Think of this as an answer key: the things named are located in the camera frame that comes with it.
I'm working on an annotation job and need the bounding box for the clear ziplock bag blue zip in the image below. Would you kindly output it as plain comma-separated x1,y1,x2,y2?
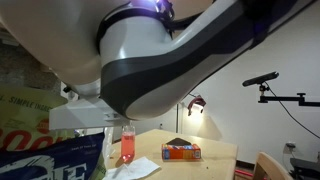
100,126,118,169

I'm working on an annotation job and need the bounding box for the orange ziplock bag box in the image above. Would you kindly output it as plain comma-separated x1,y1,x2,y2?
161,137,202,162

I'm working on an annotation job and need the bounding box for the blue chip bag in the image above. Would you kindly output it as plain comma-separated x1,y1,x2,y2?
0,132,108,180

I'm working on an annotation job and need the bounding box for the green chip bag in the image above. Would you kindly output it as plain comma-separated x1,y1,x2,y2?
0,84,78,153

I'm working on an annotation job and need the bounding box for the pink spray bottle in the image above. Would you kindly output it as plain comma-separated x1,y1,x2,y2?
120,124,137,164

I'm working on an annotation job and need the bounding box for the white paper napkin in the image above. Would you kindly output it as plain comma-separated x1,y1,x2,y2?
102,156,162,180

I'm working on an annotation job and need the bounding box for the wooden chair curved back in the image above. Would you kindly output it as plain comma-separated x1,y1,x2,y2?
252,151,295,180

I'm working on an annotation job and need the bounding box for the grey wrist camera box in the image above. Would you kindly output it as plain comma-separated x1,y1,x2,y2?
48,97,134,132

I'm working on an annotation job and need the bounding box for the black stereo camera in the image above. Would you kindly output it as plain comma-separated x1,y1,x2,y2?
241,71,280,88

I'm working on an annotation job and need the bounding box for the black articulated camera stand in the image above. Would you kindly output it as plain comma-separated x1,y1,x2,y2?
257,82,320,108

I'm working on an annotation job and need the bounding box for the black camera stand cable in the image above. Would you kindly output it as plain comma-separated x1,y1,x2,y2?
266,85,320,140

